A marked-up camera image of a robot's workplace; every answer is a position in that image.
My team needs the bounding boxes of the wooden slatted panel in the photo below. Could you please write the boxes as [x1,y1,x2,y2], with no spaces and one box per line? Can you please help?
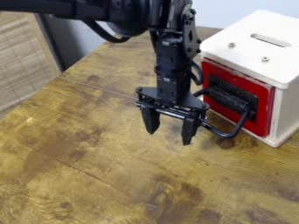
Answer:
[0,11,61,111]

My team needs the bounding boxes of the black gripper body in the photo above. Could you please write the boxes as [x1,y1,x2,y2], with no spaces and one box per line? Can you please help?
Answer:
[136,56,209,118]

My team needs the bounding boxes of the red drawer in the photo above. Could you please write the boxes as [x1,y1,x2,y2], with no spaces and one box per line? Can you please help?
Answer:
[200,58,276,137]

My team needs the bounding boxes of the black metal drawer handle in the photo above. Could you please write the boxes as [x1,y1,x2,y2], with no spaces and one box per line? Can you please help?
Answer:
[193,74,257,138]

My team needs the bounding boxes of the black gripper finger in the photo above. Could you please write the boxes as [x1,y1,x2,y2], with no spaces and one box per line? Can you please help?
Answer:
[141,106,160,135]
[181,116,201,145]

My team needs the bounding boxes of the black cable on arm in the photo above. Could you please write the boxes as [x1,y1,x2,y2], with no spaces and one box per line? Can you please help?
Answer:
[188,58,205,87]

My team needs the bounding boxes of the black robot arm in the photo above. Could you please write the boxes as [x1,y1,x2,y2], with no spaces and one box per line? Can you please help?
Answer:
[0,0,208,145]

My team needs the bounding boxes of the white wooden box cabinet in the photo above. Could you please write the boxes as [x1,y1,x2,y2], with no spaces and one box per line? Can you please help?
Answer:
[200,10,299,147]

